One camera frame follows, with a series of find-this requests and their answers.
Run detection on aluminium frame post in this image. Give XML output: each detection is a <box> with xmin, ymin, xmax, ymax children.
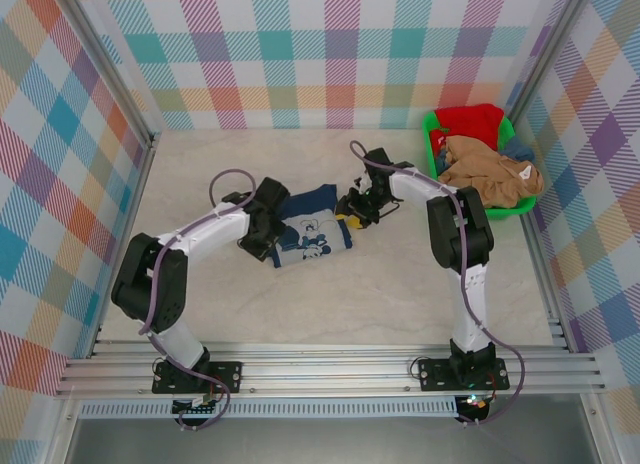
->
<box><xmin>58</xmin><ymin>0</ymin><xmax>162</xmax><ymax>148</ymax></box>
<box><xmin>505</xmin><ymin>0</ymin><xmax>596</xmax><ymax>123</ymax></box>

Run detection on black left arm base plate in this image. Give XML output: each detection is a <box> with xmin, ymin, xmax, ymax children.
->
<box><xmin>151</xmin><ymin>358</ymin><xmax>245</xmax><ymax>396</ymax></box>

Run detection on green plastic basket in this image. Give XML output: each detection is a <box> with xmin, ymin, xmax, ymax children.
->
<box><xmin>422</xmin><ymin>108</ymin><xmax>539</xmax><ymax>221</ymax></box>

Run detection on aluminium mounting rail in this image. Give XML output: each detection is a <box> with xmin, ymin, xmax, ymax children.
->
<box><xmin>54</xmin><ymin>339</ymin><xmax>609</xmax><ymax>398</ymax></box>

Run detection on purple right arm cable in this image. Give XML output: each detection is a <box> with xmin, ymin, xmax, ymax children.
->
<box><xmin>348</xmin><ymin>140</ymin><xmax>527</xmax><ymax>428</ymax></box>

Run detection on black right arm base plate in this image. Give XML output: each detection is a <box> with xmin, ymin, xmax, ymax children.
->
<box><xmin>416</xmin><ymin>356</ymin><xmax>510</xmax><ymax>393</ymax></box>

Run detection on small circuit board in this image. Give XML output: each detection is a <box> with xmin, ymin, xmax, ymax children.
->
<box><xmin>172</xmin><ymin>393</ymin><xmax>221</xmax><ymax>418</ymax></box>
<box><xmin>457</xmin><ymin>393</ymin><xmax>494</xmax><ymax>420</ymax></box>

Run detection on white slotted cable duct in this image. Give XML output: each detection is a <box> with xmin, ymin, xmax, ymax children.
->
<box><xmin>79</xmin><ymin>396</ymin><xmax>459</xmax><ymax>419</ymax></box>

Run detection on tan t-shirt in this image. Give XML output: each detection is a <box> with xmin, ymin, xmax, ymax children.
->
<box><xmin>442</xmin><ymin>135</ymin><xmax>545</xmax><ymax>209</ymax></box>

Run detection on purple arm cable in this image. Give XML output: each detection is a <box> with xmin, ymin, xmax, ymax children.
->
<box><xmin>141</xmin><ymin>168</ymin><xmax>259</xmax><ymax>433</ymax></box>
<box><xmin>348</xmin><ymin>140</ymin><xmax>527</xmax><ymax>428</ymax></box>

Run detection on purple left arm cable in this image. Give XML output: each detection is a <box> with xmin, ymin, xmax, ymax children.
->
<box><xmin>141</xmin><ymin>168</ymin><xmax>259</xmax><ymax>433</ymax></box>

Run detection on navy blue printed t-shirt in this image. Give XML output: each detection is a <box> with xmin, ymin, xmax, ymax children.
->
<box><xmin>269</xmin><ymin>183</ymin><xmax>355</xmax><ymax>269</ymax></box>

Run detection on red t-shirt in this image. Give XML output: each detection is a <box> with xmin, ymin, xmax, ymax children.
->
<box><xmin>432</xmin><ymin>103</ymin><xmax>506</xmax><ymax>153</ymax></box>

